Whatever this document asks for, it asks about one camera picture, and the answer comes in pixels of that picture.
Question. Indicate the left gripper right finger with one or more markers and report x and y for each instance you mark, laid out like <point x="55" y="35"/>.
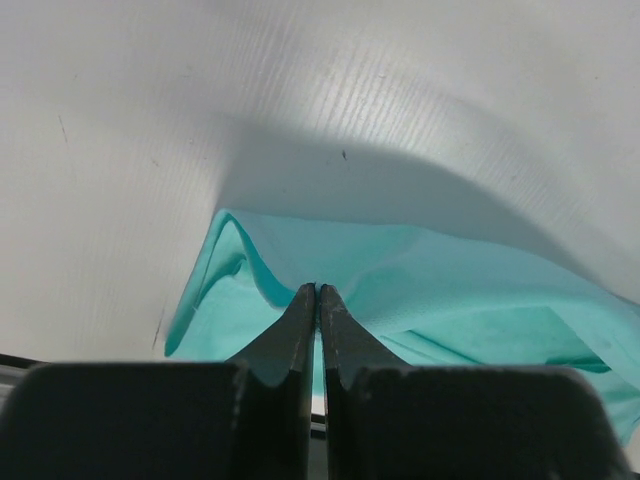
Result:
<point x="387" y="419"/>

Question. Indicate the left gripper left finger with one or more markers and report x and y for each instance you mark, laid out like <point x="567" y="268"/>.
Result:
<point x="244" y="418"/>

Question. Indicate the teal t shirt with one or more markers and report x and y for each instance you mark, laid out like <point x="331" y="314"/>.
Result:
<point x="431" y="298"/>

